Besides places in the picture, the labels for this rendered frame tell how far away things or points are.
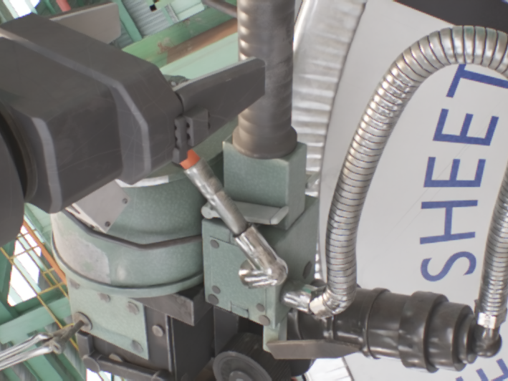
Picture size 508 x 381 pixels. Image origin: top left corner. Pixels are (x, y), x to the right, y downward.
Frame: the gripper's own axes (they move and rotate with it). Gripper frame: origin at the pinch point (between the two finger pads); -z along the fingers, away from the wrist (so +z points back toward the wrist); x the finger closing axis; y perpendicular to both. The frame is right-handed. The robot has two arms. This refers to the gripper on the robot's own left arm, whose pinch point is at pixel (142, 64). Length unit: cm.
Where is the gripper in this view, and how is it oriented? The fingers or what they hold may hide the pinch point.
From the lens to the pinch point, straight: 45.6
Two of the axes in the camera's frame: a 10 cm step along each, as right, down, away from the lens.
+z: -6.5, 4.4, -6.2
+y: 0.0, 8.1, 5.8
